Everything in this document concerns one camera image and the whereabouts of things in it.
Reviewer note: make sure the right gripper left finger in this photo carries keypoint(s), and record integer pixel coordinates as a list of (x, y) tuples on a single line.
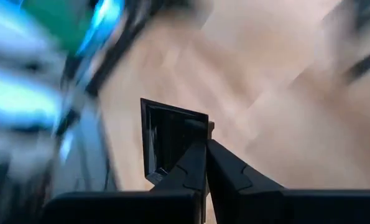
[(141, 207)]

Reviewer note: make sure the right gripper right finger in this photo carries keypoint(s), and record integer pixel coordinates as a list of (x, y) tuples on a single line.
[(265, 205)]

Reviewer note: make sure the square black deep mini plate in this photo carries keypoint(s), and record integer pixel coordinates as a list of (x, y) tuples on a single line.
[(169, 133)]

